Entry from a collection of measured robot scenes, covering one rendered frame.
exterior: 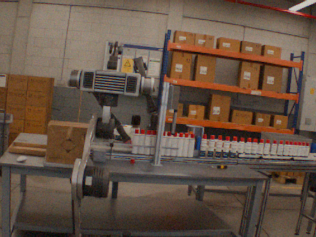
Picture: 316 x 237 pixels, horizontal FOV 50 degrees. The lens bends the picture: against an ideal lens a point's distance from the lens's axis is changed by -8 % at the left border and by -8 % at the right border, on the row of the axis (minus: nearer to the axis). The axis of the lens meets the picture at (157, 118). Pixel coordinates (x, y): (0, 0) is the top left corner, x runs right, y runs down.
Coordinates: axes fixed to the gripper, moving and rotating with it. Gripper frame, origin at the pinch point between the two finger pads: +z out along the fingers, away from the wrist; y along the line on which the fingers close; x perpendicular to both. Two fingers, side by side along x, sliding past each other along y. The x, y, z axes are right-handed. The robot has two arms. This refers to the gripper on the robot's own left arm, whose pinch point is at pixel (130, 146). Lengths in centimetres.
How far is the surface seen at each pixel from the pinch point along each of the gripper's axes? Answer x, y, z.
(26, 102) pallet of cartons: 96, 332, -73
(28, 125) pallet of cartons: 115, 332, -40
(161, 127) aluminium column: -27.4, -16.0, -4.1
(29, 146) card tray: 73, 14, -45
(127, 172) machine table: 14.3, -45.3, 2.4
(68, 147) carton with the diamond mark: 40, -41, -35
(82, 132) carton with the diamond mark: 26, -41, -38
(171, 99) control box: -46, -18, -19
